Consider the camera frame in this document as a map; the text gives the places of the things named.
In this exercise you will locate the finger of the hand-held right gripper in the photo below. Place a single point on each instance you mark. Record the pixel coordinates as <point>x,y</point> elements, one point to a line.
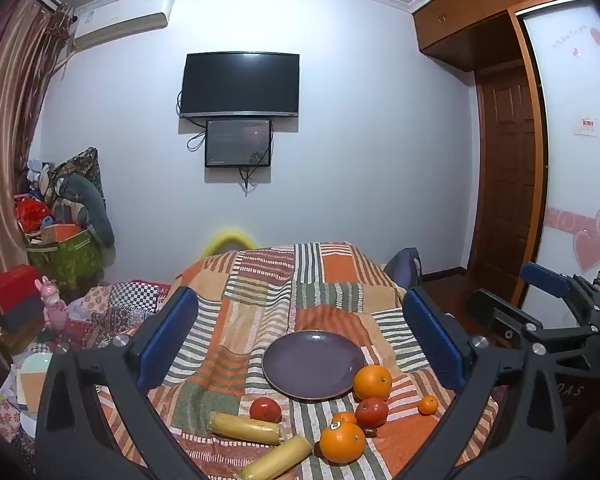
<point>542,277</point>
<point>500,312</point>

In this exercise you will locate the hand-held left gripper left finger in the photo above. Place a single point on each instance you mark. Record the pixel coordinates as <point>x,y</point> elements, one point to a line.
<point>167,335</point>

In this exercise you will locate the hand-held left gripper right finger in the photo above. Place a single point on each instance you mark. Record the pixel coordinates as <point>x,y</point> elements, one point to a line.
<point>432,335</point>

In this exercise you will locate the small tangerine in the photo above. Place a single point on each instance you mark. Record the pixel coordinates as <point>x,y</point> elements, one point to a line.
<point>428,405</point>
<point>344,417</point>

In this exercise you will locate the red tomato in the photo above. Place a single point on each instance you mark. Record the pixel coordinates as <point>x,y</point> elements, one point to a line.
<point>266,409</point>
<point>371,411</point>

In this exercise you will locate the yellow corn cob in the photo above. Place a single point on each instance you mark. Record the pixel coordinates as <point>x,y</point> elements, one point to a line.
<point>277,457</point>
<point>245,427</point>

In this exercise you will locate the purple plate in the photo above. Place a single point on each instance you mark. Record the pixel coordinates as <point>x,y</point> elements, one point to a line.
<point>310,362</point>

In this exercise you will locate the large orange with sticker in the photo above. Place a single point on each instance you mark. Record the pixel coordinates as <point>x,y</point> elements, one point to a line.
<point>342,442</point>

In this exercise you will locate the black and white checkered cloth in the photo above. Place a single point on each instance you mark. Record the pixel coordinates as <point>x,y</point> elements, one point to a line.
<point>130,295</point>

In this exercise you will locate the brown wooden door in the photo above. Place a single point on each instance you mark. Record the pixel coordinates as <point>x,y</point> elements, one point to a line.
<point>507,185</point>

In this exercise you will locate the pink bunny toy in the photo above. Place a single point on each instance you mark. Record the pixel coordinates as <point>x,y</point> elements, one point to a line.
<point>54,305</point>

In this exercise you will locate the white wardrobe with pink hearts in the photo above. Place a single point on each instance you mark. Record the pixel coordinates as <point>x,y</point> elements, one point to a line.
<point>580,160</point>

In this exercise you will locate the green storage box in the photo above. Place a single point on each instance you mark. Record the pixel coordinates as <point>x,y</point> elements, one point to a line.
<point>67,260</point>

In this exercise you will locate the striped patchwork blanket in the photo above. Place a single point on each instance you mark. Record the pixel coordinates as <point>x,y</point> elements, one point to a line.
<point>290,295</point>

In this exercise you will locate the white round lid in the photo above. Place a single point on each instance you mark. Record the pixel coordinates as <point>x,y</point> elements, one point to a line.
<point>32,377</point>

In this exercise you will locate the grey plush toy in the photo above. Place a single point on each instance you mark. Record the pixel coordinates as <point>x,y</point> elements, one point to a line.
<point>92,200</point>

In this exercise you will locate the red box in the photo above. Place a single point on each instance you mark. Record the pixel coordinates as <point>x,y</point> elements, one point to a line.
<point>15,295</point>

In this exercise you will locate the red bag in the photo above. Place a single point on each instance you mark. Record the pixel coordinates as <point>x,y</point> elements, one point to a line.
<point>30,212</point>

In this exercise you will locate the dark patterned cushion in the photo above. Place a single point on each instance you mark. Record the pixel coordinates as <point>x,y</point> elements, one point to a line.
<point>82,162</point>

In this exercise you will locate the striped brown curtain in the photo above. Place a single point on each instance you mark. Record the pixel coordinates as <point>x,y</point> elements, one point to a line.
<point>10,110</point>

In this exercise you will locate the wooden overhead cabinet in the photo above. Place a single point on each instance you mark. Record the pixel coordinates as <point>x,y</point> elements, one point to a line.
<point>480,5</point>

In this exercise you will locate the white air conditioner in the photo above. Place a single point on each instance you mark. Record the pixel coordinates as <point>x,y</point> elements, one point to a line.
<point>122,17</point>

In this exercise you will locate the small black wall monitor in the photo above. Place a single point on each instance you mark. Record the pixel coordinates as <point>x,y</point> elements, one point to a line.
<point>237,142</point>

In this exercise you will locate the black wall television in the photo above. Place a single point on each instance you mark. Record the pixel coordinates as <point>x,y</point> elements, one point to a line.
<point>240,85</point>

